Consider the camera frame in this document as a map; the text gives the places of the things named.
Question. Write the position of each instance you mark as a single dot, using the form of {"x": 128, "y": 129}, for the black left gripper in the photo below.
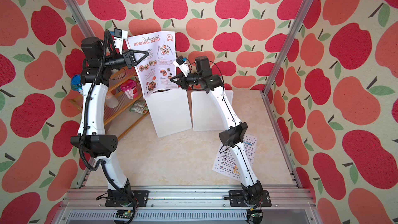
{"x": 129, "y": 60}

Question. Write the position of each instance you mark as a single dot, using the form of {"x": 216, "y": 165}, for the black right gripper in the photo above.
{"x": 183, "y": 82}

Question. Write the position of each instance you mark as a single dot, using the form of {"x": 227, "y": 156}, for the restaurant special menu sheet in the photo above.
{"x": 155, "y": 71}

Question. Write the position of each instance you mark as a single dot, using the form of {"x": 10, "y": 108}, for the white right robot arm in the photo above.
{"x": 232, "y": 137}

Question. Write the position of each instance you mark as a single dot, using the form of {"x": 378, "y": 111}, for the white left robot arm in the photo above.
{"x": 96, "y": 148}

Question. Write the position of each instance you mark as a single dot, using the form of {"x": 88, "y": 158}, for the left white rack box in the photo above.
{"x": 169, "y": 111}

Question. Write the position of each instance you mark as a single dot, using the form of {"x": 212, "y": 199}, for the white rack box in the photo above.
{"x": 212, "y": 111}
{"x": 169, "y": 111}

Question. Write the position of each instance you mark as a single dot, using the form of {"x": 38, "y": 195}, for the right white rack box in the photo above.
{"x": 212, "y": 111}

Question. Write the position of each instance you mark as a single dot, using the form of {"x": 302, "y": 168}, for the pink lidded cup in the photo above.
{"x": 129, "y": 88}

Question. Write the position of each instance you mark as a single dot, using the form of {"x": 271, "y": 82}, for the clear plastic bottle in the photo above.
{"x": 111, "y": 101}

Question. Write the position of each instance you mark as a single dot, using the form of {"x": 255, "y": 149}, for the green snack packet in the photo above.
{"x": 139, "y": 107}

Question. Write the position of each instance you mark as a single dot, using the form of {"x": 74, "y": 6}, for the blue lidded yogurt cup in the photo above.
{"x": 76, "y": 84}

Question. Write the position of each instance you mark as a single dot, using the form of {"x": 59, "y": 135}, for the wooden spice shelf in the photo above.
{"x": 119, "y": 120}

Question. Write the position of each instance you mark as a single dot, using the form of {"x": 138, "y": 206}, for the white dotted menu sheet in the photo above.
{"x": 236, "y": 162}

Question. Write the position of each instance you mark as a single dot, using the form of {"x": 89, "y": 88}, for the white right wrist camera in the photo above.
{"x": 181, "y": 63}

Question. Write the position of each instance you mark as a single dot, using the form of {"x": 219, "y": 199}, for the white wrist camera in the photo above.
{"x": 181, "y": 63}
{"x": 119, "y": 37}

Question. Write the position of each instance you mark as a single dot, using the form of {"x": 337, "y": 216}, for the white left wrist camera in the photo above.
{"x": 119, "y": 37}

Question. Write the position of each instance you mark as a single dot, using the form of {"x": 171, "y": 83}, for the left aluminium frame post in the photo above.
{"x": 76, "y": 12}

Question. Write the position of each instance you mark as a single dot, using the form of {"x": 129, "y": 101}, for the aluminium frame post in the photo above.
{"x": 294, "y": 29}
{"x": 76, "y": 12}

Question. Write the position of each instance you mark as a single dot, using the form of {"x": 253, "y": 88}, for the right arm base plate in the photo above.
{"x": 239, "y": 198}

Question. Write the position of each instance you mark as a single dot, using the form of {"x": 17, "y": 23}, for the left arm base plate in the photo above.
{"x": 140, "y": 198}

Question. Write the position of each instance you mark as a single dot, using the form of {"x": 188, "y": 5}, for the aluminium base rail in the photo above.
{"x": 188, "y": 205}

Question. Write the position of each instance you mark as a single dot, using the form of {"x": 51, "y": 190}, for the right aluminium frame post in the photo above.
{"x": 294, "y": 29}

